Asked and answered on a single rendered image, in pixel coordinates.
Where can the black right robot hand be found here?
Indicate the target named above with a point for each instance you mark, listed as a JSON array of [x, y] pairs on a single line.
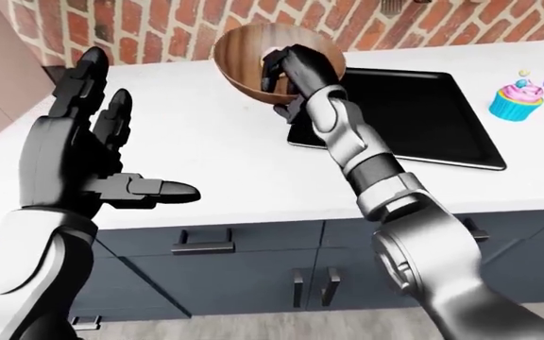
[[300, 71]]

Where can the brown wooden bowl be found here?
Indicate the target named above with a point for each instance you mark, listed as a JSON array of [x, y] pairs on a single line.
[[246, 60]]

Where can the hanging metal utensil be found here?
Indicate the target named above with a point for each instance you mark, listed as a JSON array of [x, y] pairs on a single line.
[[389, 7]]

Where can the dark grey base cabinet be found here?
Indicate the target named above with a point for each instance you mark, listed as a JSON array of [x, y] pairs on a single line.
[[262, 269]]

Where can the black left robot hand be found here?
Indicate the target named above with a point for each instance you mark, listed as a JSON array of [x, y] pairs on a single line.
[[59, 148]]

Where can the black rectangular tray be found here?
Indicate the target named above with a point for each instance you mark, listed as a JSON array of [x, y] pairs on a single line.
[[418, 117]]

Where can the blue cupcake with pink frosting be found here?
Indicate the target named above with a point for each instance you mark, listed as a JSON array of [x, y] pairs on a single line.
[[517, 97]]

